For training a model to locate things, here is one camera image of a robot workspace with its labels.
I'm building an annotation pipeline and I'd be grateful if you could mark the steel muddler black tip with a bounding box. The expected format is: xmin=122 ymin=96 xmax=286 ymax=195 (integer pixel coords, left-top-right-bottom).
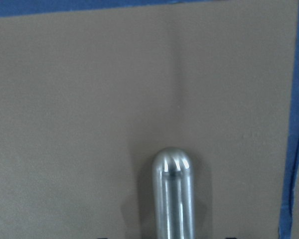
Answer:
xmin=152 ymin=147 xmax=195 ymax=239

